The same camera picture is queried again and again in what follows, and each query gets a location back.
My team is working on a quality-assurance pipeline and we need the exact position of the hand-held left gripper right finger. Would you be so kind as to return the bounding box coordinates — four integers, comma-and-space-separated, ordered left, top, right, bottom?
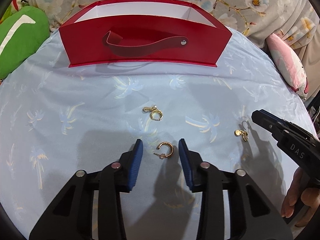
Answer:
178, 138, 293, 240

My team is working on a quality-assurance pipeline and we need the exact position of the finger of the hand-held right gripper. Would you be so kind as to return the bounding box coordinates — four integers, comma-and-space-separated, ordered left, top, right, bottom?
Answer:
251, 109, 290, 140

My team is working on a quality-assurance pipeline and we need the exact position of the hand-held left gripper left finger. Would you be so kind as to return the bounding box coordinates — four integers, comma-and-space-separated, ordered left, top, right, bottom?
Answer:
29, 139, 144, 240

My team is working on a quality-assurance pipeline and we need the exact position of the gold hoop earring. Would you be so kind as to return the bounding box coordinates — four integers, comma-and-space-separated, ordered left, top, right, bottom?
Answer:
153, 142, 173, 159

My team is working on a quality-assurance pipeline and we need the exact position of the gold drop earring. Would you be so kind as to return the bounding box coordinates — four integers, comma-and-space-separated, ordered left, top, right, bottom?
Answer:
142, 105, 163, 121
234, 129, 249, 142

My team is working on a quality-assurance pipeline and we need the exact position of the red box with strap handle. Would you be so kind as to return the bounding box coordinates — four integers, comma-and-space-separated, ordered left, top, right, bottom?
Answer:
59, 0, 232, 68

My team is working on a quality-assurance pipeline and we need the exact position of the person's right hand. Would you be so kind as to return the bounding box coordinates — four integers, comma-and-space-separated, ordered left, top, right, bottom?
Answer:
280, 167, 318, 227

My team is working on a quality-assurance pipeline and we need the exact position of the pink cartoon pillow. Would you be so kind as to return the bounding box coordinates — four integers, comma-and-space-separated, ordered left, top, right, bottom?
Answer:
266, 33, 310, 101

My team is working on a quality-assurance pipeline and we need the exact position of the light blue palm print sheet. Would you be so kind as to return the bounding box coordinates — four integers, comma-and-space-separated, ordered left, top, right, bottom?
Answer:
0, 27, 318, 240

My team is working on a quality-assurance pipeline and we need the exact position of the grey floral quilt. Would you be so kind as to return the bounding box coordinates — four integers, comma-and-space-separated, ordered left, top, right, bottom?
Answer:
25, 0, 320, 100

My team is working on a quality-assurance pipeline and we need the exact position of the green round cushion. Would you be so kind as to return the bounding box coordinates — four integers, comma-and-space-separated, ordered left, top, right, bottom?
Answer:
0, 6, 50, 79

